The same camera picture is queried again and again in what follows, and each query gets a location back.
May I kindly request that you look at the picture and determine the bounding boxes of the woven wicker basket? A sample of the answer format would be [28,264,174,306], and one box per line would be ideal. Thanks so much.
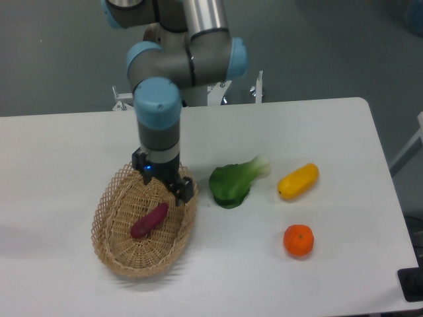
[91,164,198,278]

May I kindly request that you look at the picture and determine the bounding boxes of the orange tangerine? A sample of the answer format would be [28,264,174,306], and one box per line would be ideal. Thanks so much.
[283,225,314,257]

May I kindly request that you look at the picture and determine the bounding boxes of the black box at table edge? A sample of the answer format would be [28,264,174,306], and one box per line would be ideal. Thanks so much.
[397,267,422,302]

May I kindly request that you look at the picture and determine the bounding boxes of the yellow mango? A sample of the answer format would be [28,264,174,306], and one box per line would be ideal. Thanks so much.
[277,163,319,200]

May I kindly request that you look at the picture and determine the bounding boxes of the white metal base frame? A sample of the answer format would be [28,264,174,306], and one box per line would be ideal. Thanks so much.
[112,69,265,111]

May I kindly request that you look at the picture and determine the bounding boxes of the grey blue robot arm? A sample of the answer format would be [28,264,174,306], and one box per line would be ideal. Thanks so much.
[102,1,249,205]

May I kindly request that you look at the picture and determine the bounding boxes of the green bok choy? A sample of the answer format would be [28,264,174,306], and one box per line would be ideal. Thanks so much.
[208,155,270,209]

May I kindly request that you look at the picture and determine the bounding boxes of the white furniture leg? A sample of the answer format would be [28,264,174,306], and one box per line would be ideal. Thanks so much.
[389,112,422,177]

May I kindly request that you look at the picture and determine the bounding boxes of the purple sweet potato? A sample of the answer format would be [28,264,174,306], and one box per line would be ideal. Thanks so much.
[130,203,169,238]

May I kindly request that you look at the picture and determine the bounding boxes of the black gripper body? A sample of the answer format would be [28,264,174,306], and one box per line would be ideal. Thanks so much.
[132,148,181,192]

